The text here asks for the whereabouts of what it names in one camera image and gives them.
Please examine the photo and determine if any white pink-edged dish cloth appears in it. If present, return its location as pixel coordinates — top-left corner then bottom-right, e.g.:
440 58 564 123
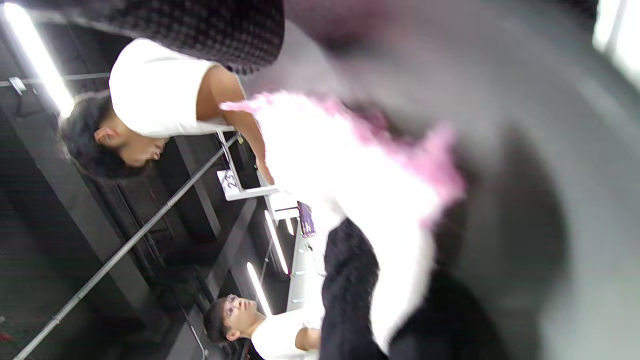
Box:
220 90 466 351

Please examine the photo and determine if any person's left hand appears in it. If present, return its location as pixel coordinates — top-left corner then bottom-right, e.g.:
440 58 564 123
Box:
320 217 506 360

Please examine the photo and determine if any person's right hand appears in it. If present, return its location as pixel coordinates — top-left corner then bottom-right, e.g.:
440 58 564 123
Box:
30 0 286 76

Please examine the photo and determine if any purple screen monitor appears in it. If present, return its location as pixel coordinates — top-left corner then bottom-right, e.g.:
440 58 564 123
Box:
297 201 317 238

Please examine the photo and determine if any ceiling light strip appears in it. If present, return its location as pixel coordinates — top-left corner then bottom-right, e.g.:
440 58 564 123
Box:
2 2 76 118

